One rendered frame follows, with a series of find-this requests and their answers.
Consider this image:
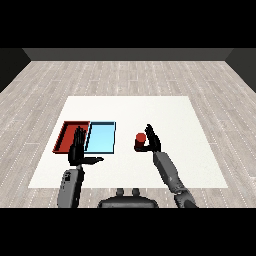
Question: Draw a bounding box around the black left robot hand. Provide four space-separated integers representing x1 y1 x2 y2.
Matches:
67 126 105 167

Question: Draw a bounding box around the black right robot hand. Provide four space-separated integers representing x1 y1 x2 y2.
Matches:
133 123 162 154

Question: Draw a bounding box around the small red can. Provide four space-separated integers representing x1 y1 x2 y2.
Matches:
134 132 148 150

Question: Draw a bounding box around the red shallow open box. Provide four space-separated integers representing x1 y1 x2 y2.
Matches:
52 120 92 155

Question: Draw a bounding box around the light blue shallow open box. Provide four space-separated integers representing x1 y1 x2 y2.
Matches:
83 120 117 155

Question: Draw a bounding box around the dark grey robot body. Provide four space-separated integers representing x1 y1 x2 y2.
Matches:
97 188 160 209

